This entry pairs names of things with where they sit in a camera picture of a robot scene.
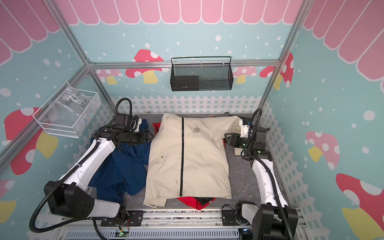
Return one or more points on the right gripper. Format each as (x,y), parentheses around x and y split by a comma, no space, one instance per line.
(235,137)

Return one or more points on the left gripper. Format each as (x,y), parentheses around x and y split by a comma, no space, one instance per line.
(144,137)

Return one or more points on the blue jacket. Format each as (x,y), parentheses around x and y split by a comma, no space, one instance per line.
(123,171)

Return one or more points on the beige jacket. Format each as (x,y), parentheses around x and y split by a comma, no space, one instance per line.
(188,159)

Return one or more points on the red jacket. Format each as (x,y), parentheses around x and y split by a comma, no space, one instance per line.
(197,203)

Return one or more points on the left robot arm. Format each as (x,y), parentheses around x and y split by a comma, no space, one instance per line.
(93,189)

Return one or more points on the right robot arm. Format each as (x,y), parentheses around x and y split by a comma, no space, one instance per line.
(273,219)

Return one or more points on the black box in basket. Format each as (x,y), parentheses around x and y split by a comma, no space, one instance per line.
(184,83)

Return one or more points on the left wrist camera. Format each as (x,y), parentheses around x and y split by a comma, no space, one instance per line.
(136,122)

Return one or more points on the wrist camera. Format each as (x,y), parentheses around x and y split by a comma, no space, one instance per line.
(136,122)
(246,126)

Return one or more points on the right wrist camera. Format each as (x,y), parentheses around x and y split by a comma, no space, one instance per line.
(246,126)

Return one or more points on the clear wire wall basket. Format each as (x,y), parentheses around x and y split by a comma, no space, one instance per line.
(39,115)

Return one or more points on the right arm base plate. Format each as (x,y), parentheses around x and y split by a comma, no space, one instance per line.
(230,218)

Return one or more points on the black mesh wall basket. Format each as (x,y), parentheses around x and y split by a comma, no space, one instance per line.
(214,72)

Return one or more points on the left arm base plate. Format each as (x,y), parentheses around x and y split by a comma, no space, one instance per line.
(131,218)

